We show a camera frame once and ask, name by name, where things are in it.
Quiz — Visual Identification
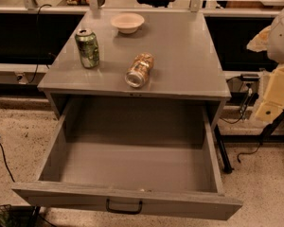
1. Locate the black cable on floor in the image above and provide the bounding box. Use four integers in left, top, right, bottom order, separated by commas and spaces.
0, 140, 16, 183

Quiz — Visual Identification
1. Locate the black drawer handle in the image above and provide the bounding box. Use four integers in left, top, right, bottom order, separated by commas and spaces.
105, 199, 143, 215

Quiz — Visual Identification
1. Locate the orange soda can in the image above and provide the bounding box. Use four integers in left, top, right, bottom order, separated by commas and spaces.
125, 52, 154, 88

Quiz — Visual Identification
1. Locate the green soda can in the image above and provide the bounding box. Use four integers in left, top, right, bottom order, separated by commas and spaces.
75, 28, 99, 68

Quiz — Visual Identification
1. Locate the black table leg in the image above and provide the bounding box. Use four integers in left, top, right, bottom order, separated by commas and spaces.
214, 126, 233, 174

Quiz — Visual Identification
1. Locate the white paper bowl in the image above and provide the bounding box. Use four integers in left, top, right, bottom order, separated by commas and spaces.
111, 12, 145, 34

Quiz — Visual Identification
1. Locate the open grey top drawer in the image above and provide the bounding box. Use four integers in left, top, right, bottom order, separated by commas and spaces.
12, 96, 242, 220

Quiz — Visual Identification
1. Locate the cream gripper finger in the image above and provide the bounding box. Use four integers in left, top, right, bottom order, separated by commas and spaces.
256, 64, 284, 123
246, 26, 271, 52

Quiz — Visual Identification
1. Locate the black wire basket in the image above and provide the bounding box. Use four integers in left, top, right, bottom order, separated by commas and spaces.
0, 204, 40, 227

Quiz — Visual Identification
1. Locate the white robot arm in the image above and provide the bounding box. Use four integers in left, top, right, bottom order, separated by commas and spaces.
246, 9, 284, 123

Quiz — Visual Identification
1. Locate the grey cabinet body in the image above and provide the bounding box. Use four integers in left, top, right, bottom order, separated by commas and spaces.
38, 9, 230, 125

